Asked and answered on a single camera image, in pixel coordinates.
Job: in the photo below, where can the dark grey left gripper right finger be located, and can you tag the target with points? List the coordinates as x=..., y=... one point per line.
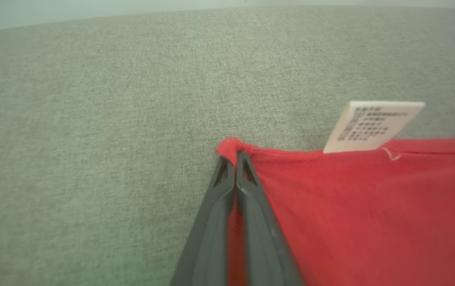
x=265, y=254

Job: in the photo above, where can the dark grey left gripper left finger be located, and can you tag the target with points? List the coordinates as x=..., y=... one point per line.
x=207, y=246

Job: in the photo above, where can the red white-trimmed basketball jersey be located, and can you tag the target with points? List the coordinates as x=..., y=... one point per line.
x=370, y=218

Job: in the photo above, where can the grey fabric sofa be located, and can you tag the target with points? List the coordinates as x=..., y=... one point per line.
x=92, y=119

